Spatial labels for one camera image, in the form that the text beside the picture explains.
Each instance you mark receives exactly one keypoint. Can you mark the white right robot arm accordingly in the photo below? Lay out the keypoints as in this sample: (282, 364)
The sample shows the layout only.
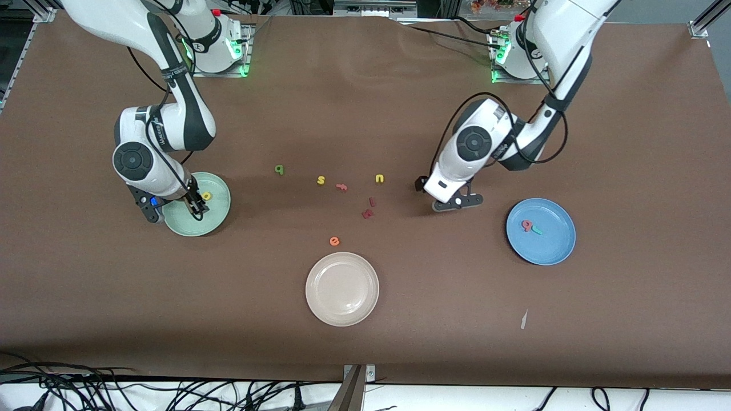
(183, 120)

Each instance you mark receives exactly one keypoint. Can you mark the aluminium frame rail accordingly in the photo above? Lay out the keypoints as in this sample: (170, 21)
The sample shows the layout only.
(698, 27)
(45, 15)

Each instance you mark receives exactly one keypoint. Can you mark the grey metal beam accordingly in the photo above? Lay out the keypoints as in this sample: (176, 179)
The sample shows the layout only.
(347, 399)

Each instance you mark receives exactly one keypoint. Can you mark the grey metal box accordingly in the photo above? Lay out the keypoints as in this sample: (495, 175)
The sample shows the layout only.
(374, 7)

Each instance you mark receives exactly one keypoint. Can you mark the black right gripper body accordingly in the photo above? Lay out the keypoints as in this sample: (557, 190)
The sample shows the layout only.
(193, 199)

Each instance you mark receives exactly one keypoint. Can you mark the salmon red letter a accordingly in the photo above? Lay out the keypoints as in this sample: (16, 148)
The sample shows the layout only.
(526, 225)

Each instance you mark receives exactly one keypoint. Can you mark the small grey paper scrap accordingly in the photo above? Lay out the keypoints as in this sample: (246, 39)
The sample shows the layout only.
(523, 319)

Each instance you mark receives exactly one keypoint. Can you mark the orange artificial flowers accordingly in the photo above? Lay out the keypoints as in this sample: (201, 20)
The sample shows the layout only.
(497, 4)

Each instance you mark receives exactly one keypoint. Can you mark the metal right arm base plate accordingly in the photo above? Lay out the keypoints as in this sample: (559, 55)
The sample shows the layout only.
(220, 73)

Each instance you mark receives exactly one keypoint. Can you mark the brown table cover sheet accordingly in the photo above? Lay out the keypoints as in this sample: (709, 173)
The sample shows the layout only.
(365, 114)

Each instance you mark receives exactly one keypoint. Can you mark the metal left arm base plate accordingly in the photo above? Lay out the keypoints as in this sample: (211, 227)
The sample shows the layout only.
(505, 80)

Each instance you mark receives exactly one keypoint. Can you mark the metal corner bracket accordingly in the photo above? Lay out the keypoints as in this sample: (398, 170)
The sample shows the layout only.
(368, 372)

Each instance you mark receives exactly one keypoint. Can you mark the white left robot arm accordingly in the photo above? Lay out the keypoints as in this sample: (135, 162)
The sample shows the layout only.
(474, 148)

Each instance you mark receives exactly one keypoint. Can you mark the light green round plate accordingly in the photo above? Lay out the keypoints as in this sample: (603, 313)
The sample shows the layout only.
(214, 220)

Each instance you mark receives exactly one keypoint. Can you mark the blue round plate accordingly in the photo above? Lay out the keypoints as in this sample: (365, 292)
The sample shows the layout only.
(548, 248)

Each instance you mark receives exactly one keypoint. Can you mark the beige round plate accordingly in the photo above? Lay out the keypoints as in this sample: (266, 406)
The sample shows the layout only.
(342, 289)

